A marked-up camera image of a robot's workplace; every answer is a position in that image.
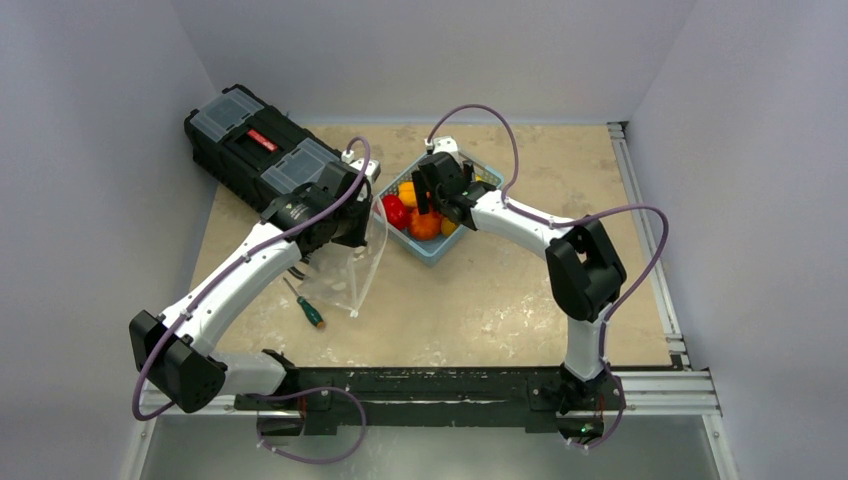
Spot orange toy pumpkin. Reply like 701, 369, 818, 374
407, 209, 442, 241

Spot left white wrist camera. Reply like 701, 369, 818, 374
341, 151, 381, 187

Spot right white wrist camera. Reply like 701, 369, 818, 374
425, 136, 460, 161

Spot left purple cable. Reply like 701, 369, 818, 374
131, 136, 373, 423

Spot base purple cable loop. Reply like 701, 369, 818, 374
256, 386, 369, 466

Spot black handled pliers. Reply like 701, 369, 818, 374
287, 263, 311, 281

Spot yellow toy bell pepper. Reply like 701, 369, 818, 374
397, 181, 418, 209

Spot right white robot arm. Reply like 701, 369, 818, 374
412, 152, 627, 407

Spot black plastic toolbox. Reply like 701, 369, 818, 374
184, 84, 341, 212

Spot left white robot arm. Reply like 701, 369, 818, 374
129, 158, 380, 421

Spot red toy bell pepper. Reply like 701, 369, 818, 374
382, 194, 410, 231

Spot clear zip top bag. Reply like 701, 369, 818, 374
297, 197, 388, 318

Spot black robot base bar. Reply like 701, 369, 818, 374
235, 361, 625, 440

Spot light blue plastic basket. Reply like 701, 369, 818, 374
379, 136, 504, 267

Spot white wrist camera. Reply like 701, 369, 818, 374
341, 151, 381, 187
425, 136, 460, 161

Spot green handled screwdriver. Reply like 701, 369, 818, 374
283, 278, 325, 330

